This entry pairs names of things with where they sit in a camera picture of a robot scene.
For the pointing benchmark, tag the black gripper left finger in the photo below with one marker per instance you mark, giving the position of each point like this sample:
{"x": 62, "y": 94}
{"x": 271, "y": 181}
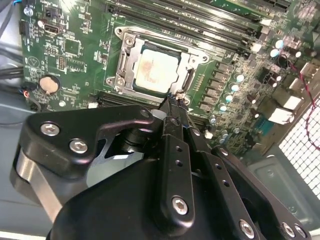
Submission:
{"x": 75, "y": 130}

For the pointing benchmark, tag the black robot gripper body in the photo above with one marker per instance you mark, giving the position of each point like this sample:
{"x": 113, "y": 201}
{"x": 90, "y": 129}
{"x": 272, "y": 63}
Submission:
{"x": 112, "y": 207}

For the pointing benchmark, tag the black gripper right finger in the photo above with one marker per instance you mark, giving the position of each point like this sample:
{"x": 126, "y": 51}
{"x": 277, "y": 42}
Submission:
{"x": 220, "y": 171}

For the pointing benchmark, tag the metal socket cover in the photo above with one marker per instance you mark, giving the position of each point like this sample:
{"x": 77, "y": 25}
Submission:
{"x": 131, "y": 57}

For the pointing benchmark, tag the CPU with stained silver top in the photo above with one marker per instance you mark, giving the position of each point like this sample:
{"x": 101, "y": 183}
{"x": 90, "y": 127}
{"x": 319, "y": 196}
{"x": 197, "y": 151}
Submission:
{"x": 155, "y": 70}

